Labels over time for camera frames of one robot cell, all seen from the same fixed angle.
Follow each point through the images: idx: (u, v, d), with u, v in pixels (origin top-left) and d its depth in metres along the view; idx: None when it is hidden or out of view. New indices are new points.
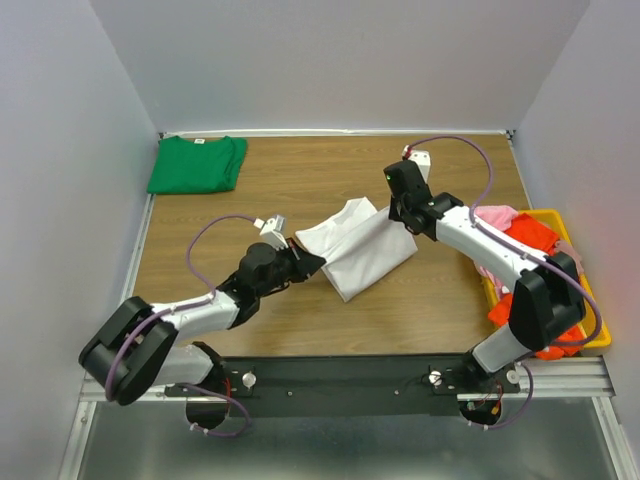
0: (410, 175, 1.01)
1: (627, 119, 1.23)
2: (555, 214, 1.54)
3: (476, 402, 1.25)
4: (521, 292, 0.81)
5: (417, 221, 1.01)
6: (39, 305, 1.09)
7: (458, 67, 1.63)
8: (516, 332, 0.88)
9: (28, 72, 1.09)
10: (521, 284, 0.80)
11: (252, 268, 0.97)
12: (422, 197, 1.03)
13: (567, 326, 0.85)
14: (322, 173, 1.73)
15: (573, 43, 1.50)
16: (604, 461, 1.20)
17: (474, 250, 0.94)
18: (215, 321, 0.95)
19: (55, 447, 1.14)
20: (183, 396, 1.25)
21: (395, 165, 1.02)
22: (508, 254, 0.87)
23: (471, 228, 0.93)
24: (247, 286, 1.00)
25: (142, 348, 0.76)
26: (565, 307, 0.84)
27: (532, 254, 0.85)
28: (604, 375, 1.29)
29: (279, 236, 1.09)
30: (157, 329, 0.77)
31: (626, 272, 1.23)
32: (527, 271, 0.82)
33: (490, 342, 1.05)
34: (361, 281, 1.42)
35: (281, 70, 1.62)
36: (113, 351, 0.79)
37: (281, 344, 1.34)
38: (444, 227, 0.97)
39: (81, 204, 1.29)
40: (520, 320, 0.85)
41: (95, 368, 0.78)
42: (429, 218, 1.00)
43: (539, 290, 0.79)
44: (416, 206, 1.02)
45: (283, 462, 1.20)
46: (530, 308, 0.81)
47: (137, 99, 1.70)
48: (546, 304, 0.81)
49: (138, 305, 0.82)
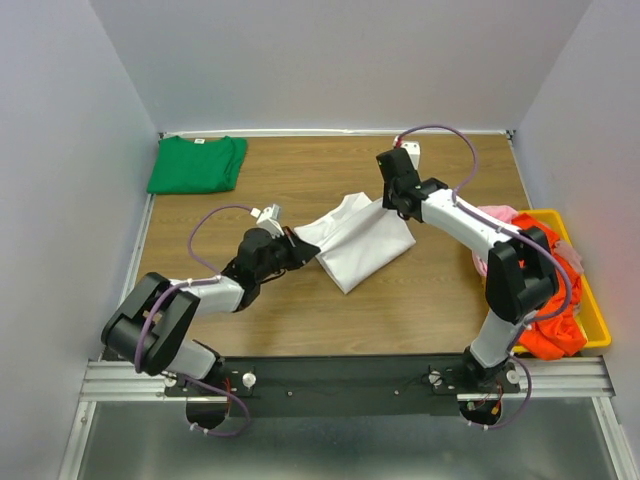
0: (399, 160, 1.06)
1: (628, 120, 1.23)
2: (555, 214, 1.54)
3: (476, 402, 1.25)
4: (494, 261, 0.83)
5: (406, 204, 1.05)
6: (39, 307, 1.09)
7: (458, 67, 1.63)
8: (492, 303, 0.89)
9: (29, 73, 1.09)
10: (494, 253, 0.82)
11: (251, 251, 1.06)
12: (412, 182, 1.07)
13: (541, 299, 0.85)
14: (322, 173, 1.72)
15: (573, 44, 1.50)
16: (604, 461, 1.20)
17: (456, 229, 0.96)
18: (222, 301, 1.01)
19: (55, 447, 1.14)
20: (183, 396, 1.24)
21: (386, 152, 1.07)
22: (484, 229, 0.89)
23: (453, 208, 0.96)
24: (246, 271, 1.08)
25: (167, 317, 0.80)
26: (539, 281, 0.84)
27: (506, 228, 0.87)
28: (604, 375, 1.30)
29: (275, 223, 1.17)
30: (180, 298, 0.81)
31: (626, 273, 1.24)
32: (500, 242, 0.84)
33: (484, 334, 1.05)
34: (358, 271, 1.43)
35: (281, 70, 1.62)
36: (134, 326, 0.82)
37: (281, 344, 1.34)
38: (428, 208, 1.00)
39: (81, 204, 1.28)
40: (496, 292, 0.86)
41: (118, 343, 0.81)
42: (417, 201, 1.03)
43: (510, 260, 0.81)
44: (405, 190, 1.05)
45: (284, 462, 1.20)
46: (502, 277, 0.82)
47: (136, 99, 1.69)
48: (519, 274, 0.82)
49: (156, 280, 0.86)
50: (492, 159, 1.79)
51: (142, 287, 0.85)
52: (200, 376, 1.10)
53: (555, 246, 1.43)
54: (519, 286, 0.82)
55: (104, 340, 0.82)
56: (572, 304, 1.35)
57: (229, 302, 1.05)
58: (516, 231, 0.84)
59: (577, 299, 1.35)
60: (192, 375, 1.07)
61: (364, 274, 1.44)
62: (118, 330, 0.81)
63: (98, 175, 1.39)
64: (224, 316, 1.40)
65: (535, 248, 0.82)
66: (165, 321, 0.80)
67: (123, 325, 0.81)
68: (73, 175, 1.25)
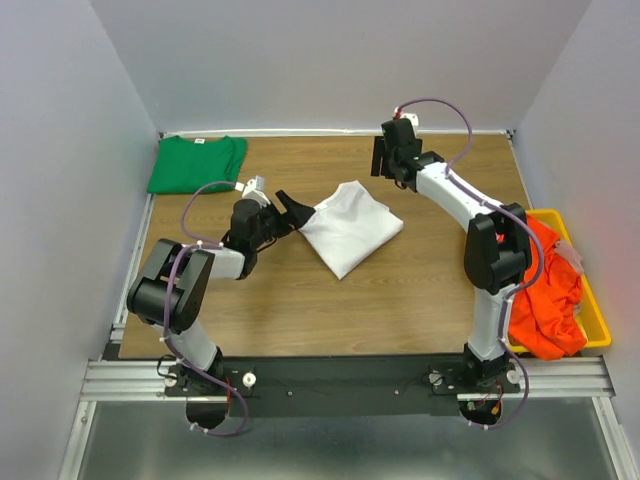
0: (402, 130, 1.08)
1: (628, 120, 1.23)
2: (556, 214, 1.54)
3: (476, 402, 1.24)
4: (473, 232, 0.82)
5: (402, 174, 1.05)
6: (39, 306, 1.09)
7: (458, 67, 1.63)
8: (470, 272, 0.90)
9: (29, 74, 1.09)
10: (473, 223, 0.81)
11: (243, 222, 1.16)
12: (411, 152, 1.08)
13: (515, 271, 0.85)
14: (322, 173, 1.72)
15: (573, 44, 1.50)
16: (604, 461, 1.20)
17: (445, 201, 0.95)
18: (228, 265, 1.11)
19: (54, 448, 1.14)
20: (183, 396, 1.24)
21: (389, 121, 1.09)
22: (468, 201, 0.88)
23: (444, 180, 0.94)
24: (242, 241, 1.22)
25: (189, 276, 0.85)
26: (513, 254, 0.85)
27: (489, 201, 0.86)
28: (604, 375, 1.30)
29: (260, 192, 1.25)
30: (196, 256, 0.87)
31: (626, 273, 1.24)
32: (480, 213, 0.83)
33: (476, 322, 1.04)
34: (348, 254, 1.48)
35: (282, 70, 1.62)
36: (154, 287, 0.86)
37: (281, 344, 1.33)
38: (422, 179, 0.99)
39: (81, 204, 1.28)
40: (473, 260, 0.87)
41: (142, 306, 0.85)
42: (412, 171, 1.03)
43: (487, 230, 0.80)
44: (404, 159, 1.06)
45: (283, 462, 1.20)
46: (479, 246, 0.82)
47: (137, 99, 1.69)
48: (496, 243, 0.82)
49: (169, 245, 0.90)
50: (493, 159, 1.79)
51: (158, 253, 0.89)
52: (204, 366, 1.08)
53: (555, 246, 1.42)
54: (493, 255, 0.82)
55: (129, 305, 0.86)
56: (572, 303, 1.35)
57: (233, 268, 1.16)
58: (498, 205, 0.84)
59: (577, 298, 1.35)
60: (196, 364, 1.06)
61: (356, 260, 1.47)
62: (143, 293, 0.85)
63: (98, 175, 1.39)
64: (224, 316, 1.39)
65: (514, 220, 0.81)
66: (186, 278, 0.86)
67: (146, 288, 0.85)
68: (72, 175, 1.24)
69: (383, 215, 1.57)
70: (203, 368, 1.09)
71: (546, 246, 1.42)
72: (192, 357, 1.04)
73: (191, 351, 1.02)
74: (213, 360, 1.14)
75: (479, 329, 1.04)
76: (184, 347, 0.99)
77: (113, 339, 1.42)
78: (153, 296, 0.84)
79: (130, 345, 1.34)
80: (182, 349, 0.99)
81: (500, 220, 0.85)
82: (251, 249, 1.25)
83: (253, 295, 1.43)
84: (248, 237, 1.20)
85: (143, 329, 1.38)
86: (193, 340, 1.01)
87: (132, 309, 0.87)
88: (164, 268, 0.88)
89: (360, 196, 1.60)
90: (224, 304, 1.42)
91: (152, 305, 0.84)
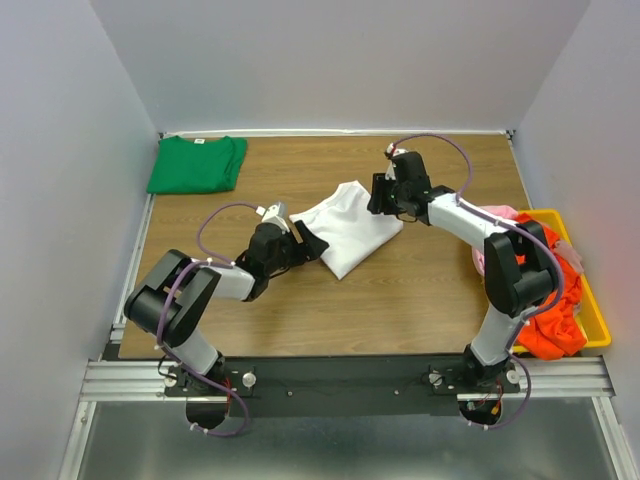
0: (412, 164, 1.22)
1: (628, 120, 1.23)
2: (556, 214, 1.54)
3: (476, 402, 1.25)
4: (490, 252, 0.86)
5: (413, 208, 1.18)
6: (39, 307, 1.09)
7: (458, 67, 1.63)
8: (493, 294, 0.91)
9: (30, 75, 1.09)
10: (490, 240, 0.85)
11: (262, 243, 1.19)
12: (422, 186, 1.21)
13: (538, 293, 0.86)
14: (323, 173, 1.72)
15: (574, 44, 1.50)
16: (604, 461, 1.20)
17: (460, 227, 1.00)
18: (236, 287, 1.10)
19: (54, 447, 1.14)
20: (183, 396, 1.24)
21: (400, 156, 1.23)
22: (483, 223, 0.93)
23: (455, 207, 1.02)
24: (257, 263, 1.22)
25: (189, 292, 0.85)
26: (537, 274, 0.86)
27: (504, 221, 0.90)
28: (604, 375, 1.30)
29: (279, 217, 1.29)
30: (202, 272, 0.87)
31: (626, 274, 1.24)
32: (496, 233, 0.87)
33: (484, 331, 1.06)
34: (353, 254, 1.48)
35: (282, 70, 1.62)
36: (153, 297, 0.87)
37: (281, 344, 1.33)
38: (434, 209, 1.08)
39: (80, 204, 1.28)
40: (493, 281, 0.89)
41: (138, 315, 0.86)
42: (424, 205, 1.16)
43: (505, 249, 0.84)
44: (414, 193, 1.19)
45: (283, 462, 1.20)
46: (497, 266, 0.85)
47: (137, 99, 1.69)
48: (514, 263, 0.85)
49: (177, 257, 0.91)
50: (492, 159, 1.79)
51: (165, 262, 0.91)
52: (203, 370, 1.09)
53: (555, 246, 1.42)
54: (512, 275, 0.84)
55: (125, 311, 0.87)
56: (572, 303, 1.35)
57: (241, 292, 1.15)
58: (513, 224, 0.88)
59: (577, 298, 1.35)
60: (194, 368, 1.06)
61: (356, 261, 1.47)
62: (141, 302, 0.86)
63: (98, 175, 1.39)
64: (224, 316, 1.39)
65: (532, 240, 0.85)
66: (187, 294, 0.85)
67: (145, 298, 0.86)
68: (72, 175, 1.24)
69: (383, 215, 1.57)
70: (203, 371, 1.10)
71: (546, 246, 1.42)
72: (192, 362, 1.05)
73: (189, 357, 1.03)
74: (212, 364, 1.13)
75: (487, 338, 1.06)
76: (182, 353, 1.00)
77: (113, 339, 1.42)
78: (151, 307, 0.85)
79: (130, 345, 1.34)
80: (179, 355, 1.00)
81: (518, 240, 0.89)
82: (263, 273, 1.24)
83: None
84: (264, 260, 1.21)
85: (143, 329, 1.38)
86: (191, 348, 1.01)
87: (128, 314, 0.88)
88: (168, 280, 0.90)
89: (360, 196, 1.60)
90: (224, 304, 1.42)
91: (149, 316, 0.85)
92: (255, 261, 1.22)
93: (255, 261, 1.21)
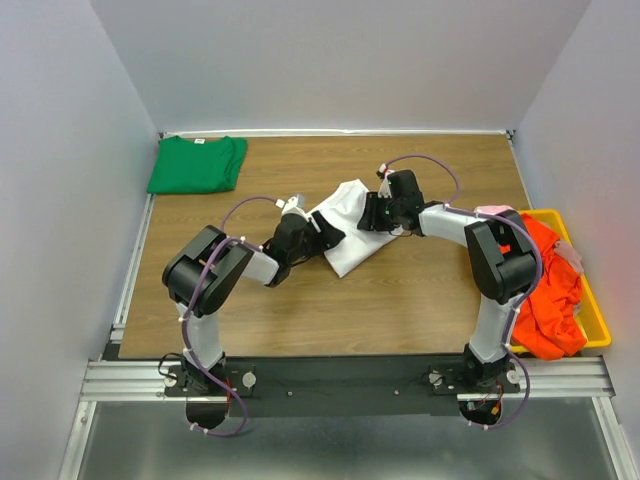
0: (406, 182, 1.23)
1: (629, 119, 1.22)
2: (555, 214, 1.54)
3: (476, 402, 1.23)
4: (470, 239, 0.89)
5: (407, 223, 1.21)
6: (38, 307, 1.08)
7: (459, 66, 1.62)
8: (481, 285, 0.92)
9: (29, 75, 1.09)
10: (470, 229, 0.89)
11: (287, 234, 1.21)
12: (416, 201, 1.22)
13: (526, 280, 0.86)
14: (323, 173, 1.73)
15: (574, 44, 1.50)
16: (605, 461, 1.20)
17: (451, 230, 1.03)
18: (263, 269, 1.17)
19: (55, 447, 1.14)
20: (183, 396, 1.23)
21: (396, 172, 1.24)
22: (465, 218, 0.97)
23: (442, 212, 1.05)
24: (280, 251, 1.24)
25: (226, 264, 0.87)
26: (521, 258, 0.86)
27: (484, 213, 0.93)
28: (604, 375, 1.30)
29: (300, 211, 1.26)
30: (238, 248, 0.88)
31: (626, 273, 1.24)
32: (476, 222, 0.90)
33: (481, 326, 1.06)
34: (356, 256, 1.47)
35: (281, 71, 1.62)
36: (190, 268, 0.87)
37: (282, 344, 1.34)
38: (426, 219, 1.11)
39: (80, 203, 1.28)
40: (479, 268, 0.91)
41: (176, 283, 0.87)
42: (416, 220, 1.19)
43: (483, 234, 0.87)
44: (409, 208, 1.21)
45: (283, 462, 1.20)
46: (478, 251, 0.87)
47: (137, 99, 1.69)
48: (495, 247, 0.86)
49: (214, 233, 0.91)
50: (492, 159, 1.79)
51: (202, 238, 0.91)
52: (207, 365, 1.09)
53: (555, 246, 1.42)
54: (494, 258, 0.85)
55: (163, 279, 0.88)
56: (572, 303, 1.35)
57: (266, 275, 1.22)
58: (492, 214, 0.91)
59: (577, 298, 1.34)
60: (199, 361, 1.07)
61: (358, 260, 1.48)
62: (181, 271, 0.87)
63: (98, 174, 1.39)
64: (225, 316, 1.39)
65: (510, 225, 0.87)
66: (223, 266, 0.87)
67: (183, 268, 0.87)
68: (72, 175, 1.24)
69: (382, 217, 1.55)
70: (206, 366, 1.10)
71: (546, 246, 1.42)
72: (199, 353, 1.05)
73: (198, 346, 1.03)
74: (217, 361, 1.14)
75: (486, 335, 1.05)
76: (196, 339, 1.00)
77: (113, 339, 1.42)
78: (188, 278, 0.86)
79: (131, 345, 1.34)
80: (193, 340, 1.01)
81: (499, 228, 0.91)
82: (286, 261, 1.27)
83: (252, 295, 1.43)
84: (288, 248, 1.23)
85: (143, 329, 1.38)
86: (203, 337, 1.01)
87: (165, 283, 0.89)
88: (204, 253, 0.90)
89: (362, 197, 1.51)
90: (223, 304, 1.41)
91: (185, 286, 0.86)
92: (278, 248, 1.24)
93: (278, 248, 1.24)
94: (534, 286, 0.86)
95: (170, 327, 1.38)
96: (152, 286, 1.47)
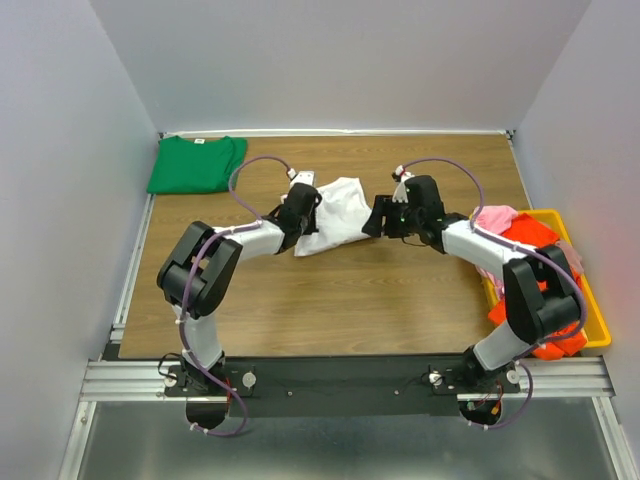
0: (426, 190, 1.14)
1: (629, 119, 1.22)
2: (556, 214, 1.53)
3: (476, 402, 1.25)
4: (509, 278, 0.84)
5: (427, 236, 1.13)
6: (38, 307, 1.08)
7: (459, 67, 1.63)
8: (514, 322, 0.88)
9: (28, 74, 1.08)
10: (509, 268, 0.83)
11: (300, 196, 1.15)
12: (436, 212, 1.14)
13: (565, 323, 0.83)
14: (322, 173, 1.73)
15: (574, 44, 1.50)
16: (605, 461, 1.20)
17: (478, 256, 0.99)
18: (265, 243, 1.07)
19: (55, 447, 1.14)
20: (183, 396, 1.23)
21: (415, 180, 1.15)
22: (501, 248, 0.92)
23: (471, 234, 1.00)
24: (290, 215, 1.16)
25: (215, 262, 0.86)
26: (561, 300, 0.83)
27: (522, 247, 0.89)
28: (604, 375, 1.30)
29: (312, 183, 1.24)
30: (225, 244, 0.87)
31: (627, 273, 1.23)
32: (515, 258, 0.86)
33: (491, 340, 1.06)
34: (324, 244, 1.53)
35: (282, 71, 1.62)
36: (185, 270, 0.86)
37: (282, 344, 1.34)
38: (449, 235, 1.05)
39: (80, 204, 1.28)
40: (514, 307, 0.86)
41: (172, 286, 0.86)
42: (438, 234, 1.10)
43: (524, 274, 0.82)
44: (428, 220, 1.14)
45: (283, 462, 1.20)
46: (517, 291, 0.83)
47: (137, 99, 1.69)
48: (536, 289, 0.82)
49: (202, 228, 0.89)
50: (492, 159, 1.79)
51: (189, 235, 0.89)
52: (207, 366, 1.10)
53: None
54: (536, 301, 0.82)
55: (158, 282, 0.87)
56: None
57: (271, 245, 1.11)
58: (532, 250, 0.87)
59: None
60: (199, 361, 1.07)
61: (315, 248, 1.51)
62: (176, 272, 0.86)
63: (97, 174, 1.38)
64: (225, 315, 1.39)
65: (553, 267, 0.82)
66: (214, 264, 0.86)
67: (177, 269, 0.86)
68: (72, 175, 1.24)
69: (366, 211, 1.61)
70: (206, 367, 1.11)
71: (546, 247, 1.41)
72: (197, 353, 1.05)
73: (199, 347, 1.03)
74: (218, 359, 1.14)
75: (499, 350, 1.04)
76: (194, 340, 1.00)
77: (113, 339, 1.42)
78: (180, 278, 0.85)
79: (131, 345, 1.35)
80: (191, 342, 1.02)
81: (538, 265, 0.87)
82: (295, 226, 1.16)
83: (252, 295, 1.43)
84: (299, 212, 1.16)
85: (143, 329, 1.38)
86: (201, 337, 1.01)
87: (160, 285, 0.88)
88: (194, 250, 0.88)
89: (352, 197, 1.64)
90: (223, 304, 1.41)
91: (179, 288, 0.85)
92: (289, 213, 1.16)
93: (289, 214, 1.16)
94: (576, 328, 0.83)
95: (170, 327, 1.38)
96: (152, 286, 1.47)
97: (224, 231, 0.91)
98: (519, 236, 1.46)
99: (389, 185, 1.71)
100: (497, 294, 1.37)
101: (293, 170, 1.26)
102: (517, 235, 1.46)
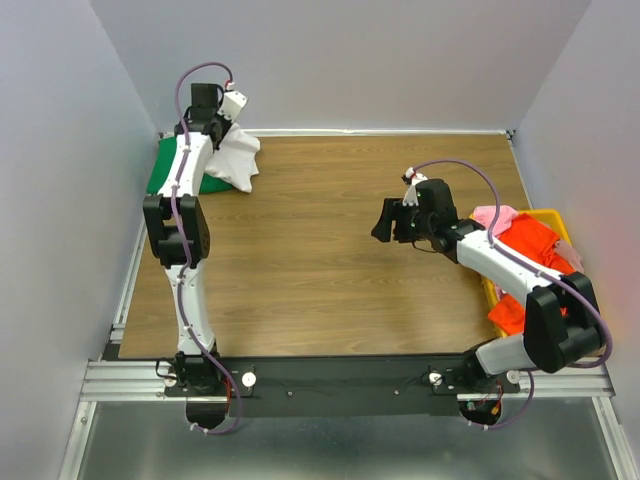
0: (439, 196, 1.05)
1: (630, 119, 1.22)
2: (556, 214, 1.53)
3: (476, 402, 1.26)
4: (532, 307, 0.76)
5: (440, 244, 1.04)
6: (37, 306, 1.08)
7: (459, 66, 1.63)
8: (531, 348, 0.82)
9: (27, 75, 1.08)
10: (533, 297, 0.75)
11: (202, 88, 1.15)
12: (449, 219, 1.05)
13: (585, 354, 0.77)
14: (323, 173, 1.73)
15: (576, 44, 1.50)
16: (605, 461, 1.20)
17: (495, 274, 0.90)
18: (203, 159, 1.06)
19: (54, 447, 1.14)
20: (183, 396, 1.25)
21: (427, 183, 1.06)
22: (523, 272, 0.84)
23: (489, 249, 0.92)
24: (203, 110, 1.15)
25: (189, 222, 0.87)
26: (584, 333, 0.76)
27: (547, 272, 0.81)
28: (604, 375, 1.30)
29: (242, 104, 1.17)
30: (184, 203, 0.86)
31: (626, 274, 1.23)
32: (541, 287, 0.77)
33: (497, 349, 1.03)
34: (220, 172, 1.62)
35: (282, 71, 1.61)
36: (170, 236, 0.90)
37: (280, 344, 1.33)
38: (465, 249, 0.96)
39: (79, 203, 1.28)
40: (535, 337, 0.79)
41: (170, 253, 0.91)
42: (452, 242, 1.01)
43: (552, 306, 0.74)
44: (440, 227, 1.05)
45: (282, 462, 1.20)
46: (541, 323, 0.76)
47: (136, 99, 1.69)
48: (560, 321, 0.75)
49: (153, 200, 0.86)
50: (492, 159, 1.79)
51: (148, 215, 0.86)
52: (206, 344, 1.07)
53: (555, 247, 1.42)
54: (562, 334, 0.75)
55: (154, 255, 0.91)
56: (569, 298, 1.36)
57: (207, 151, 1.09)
58: (557, 277, 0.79)
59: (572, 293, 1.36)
60: (203, 343, 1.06)
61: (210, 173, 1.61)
62: (164, 239, 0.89)
63: (97, 173, 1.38)
64: (221, 316, 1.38)
65: (582, 301, 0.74)
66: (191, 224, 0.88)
67: (164, 238, 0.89)
68: (71, 175, 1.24)
69: (254, 168, 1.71)
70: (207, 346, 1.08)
71: (546, 247, 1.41)
72: (198, 332, 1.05)
73: (199, 324, 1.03)
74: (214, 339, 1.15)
75: (503, 361, 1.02)
76: (196, 311, 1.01)
77: (113, 339, 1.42)
78: (172, 245, 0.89)
79: (131, 345, 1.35)
80: (190, 317, 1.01)
81: (562, 292, 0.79)
82: (211, 118, 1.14)
83: (251, 294, 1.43)
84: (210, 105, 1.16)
85: (143, 329, 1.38)
86: (200, 306, 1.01)
87: (155, 253, 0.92)
88: (162, 217, 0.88)
89: (251, 149, 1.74)
90: (222, 304, 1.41)
91: (178, 251, 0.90)
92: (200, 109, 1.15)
93: (201, 109, 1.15)
94: (598, 362, 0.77)
95: (169, 327, 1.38)
96: (151, 286, 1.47)
97: (174, 191, 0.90)
98: (520, 236, 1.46)
99: (390, 185, 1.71)
100: (498, 294, 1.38)
101: (232, 83, 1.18)
102: (517, 236, 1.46)
